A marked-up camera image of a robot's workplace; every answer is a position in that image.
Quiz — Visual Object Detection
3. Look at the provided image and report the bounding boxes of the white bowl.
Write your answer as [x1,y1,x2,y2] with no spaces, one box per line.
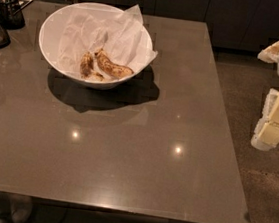
[33,0,159,96]

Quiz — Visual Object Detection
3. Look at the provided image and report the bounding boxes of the spotted banana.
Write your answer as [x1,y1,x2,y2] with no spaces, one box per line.
[95,49,134,79]
[80,52,104,81]

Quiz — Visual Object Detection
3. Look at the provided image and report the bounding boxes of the dark cabinet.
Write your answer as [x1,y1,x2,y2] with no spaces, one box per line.
[79,0,279,52]

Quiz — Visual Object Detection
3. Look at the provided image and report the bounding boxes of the white paper liner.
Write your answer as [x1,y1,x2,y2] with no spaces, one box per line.
[57,5,157,82]

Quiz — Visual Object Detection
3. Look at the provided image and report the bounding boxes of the black wire utensil holder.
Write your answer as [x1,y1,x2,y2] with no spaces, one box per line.
[0,0,26,30]

